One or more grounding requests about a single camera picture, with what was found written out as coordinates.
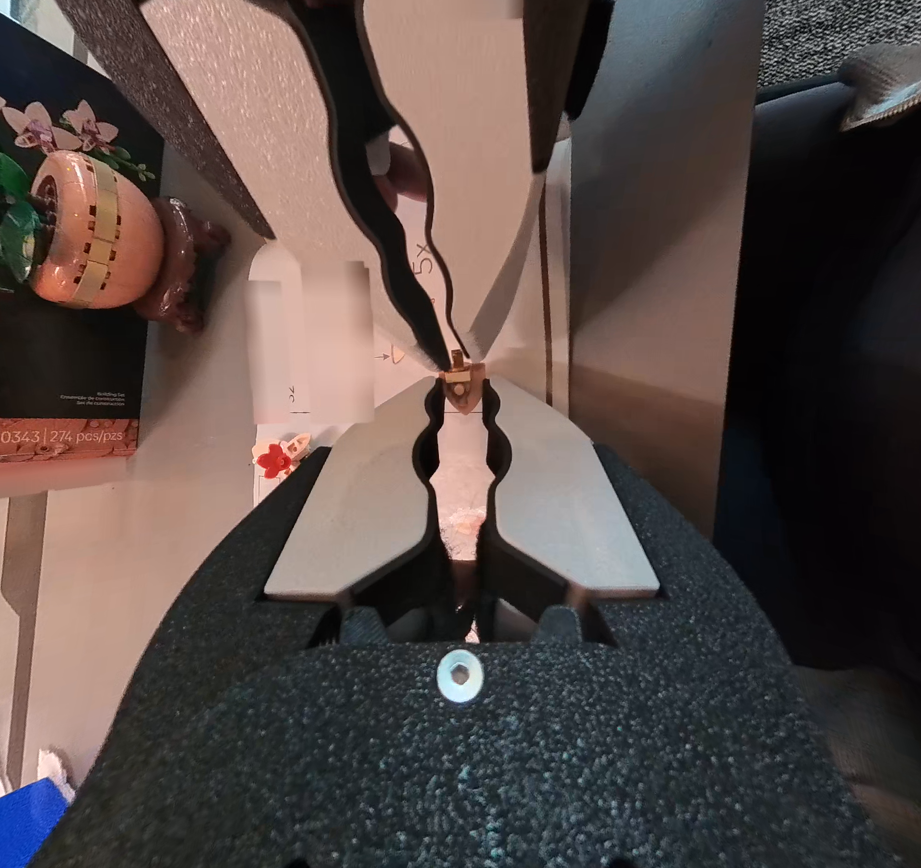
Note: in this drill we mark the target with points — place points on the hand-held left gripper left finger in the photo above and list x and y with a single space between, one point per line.
360 515

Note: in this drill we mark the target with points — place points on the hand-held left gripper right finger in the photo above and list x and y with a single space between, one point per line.
568 515

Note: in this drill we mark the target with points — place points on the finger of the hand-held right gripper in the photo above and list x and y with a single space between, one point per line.
475 163
237 113

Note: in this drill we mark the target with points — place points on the peach petal brick flower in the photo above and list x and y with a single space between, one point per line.
460 387

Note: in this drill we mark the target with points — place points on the grey desk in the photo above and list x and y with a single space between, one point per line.
647 235

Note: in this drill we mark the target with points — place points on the person's right hand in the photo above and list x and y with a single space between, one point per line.
406 174

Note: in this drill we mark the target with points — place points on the white instruction booklet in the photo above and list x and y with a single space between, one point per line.
424 264

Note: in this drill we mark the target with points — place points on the brick orchid plant model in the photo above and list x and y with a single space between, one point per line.
108 235

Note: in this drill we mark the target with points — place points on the dark brick set box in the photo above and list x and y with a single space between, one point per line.
72 364

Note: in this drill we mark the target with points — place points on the white paper sheet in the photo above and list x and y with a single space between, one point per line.
57 767

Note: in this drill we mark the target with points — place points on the large blue plastic bin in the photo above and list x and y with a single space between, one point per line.
29 825

